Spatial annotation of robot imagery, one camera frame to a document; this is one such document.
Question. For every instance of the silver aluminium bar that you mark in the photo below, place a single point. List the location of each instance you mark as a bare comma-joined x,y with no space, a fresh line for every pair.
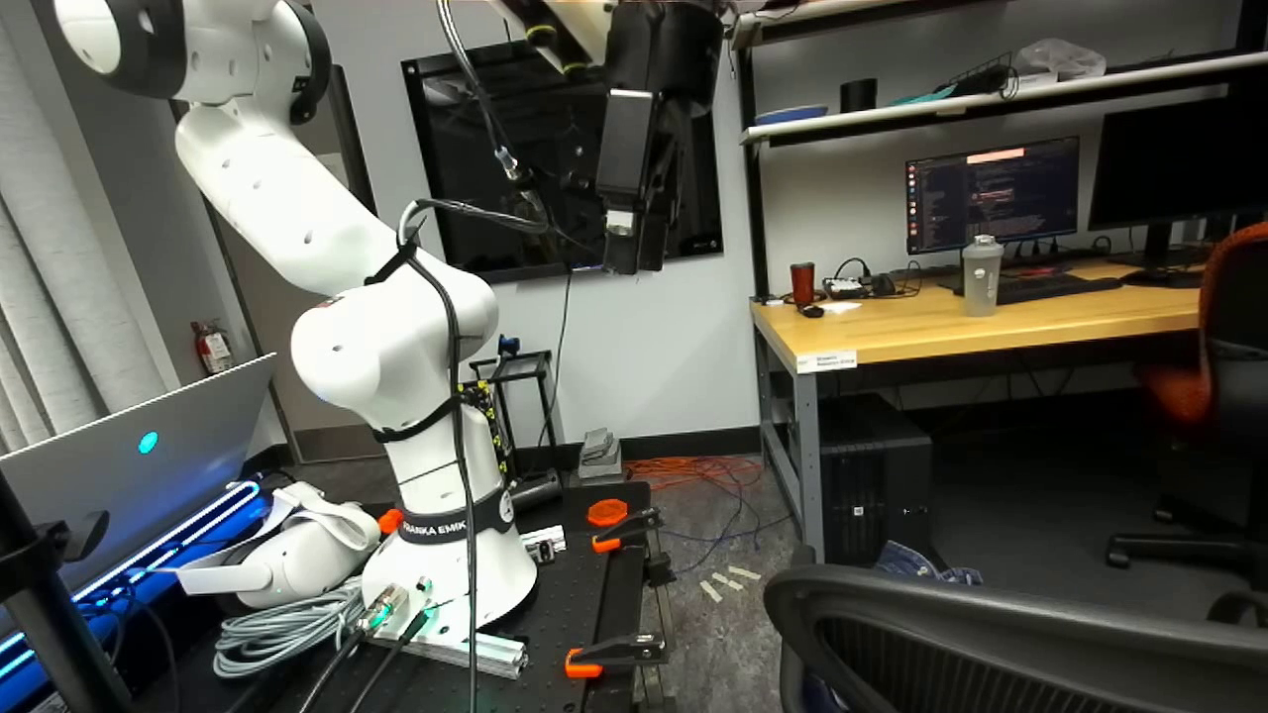
457,644

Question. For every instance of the brown red cup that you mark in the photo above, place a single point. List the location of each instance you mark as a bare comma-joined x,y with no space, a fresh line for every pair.
800,282

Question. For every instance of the clear plastic bag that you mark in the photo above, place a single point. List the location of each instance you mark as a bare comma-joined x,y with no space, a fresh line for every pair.
1055,59

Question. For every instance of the black mesh office chair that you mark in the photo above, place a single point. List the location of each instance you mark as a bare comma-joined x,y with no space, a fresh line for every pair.
1004,648

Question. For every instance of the lit desk monitor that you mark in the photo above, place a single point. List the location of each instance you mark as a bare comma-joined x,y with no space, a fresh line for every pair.
990,193

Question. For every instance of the grey laptop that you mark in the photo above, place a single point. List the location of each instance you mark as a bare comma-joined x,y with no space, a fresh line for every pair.
132,457

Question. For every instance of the metal shelf unit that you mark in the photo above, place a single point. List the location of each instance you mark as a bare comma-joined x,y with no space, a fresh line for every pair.
926,99

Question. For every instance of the clear plastic bottle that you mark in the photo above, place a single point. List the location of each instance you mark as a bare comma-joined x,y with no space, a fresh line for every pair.
980,274

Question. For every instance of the orange black clamp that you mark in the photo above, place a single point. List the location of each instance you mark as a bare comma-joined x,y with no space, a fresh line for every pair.
599,659
611,517

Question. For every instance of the red fire extinguisher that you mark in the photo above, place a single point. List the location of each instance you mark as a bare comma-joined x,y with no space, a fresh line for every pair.
206,344

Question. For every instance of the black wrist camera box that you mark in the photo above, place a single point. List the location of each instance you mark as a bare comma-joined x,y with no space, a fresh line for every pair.
627,140

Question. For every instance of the black computer tower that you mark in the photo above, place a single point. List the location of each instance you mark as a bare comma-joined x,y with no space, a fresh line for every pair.
874,482

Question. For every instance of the orange office chair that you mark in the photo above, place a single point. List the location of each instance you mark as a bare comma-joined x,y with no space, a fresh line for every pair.
1232,343

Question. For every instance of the wooden top desk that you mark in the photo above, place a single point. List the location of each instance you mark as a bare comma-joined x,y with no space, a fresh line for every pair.
952,323

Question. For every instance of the black metal cart frame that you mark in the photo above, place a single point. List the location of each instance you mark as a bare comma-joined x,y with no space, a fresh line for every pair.
521,383

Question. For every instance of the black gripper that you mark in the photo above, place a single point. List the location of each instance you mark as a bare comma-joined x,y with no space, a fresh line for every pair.
677,53

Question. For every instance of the black wall-mounted screen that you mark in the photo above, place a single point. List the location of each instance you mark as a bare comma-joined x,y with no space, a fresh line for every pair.
529,161

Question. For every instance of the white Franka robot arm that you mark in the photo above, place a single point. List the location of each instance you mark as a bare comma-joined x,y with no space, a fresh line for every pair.
261,200

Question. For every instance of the black keyboard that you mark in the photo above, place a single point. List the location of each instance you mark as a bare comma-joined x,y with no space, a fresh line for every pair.
1055,282

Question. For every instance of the black tripod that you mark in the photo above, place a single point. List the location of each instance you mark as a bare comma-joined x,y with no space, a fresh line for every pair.
54,606

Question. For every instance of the dark desk monitor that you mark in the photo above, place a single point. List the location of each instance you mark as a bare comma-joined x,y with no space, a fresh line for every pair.
1173,161

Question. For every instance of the blue case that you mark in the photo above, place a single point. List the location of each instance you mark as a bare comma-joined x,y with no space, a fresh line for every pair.
142,567

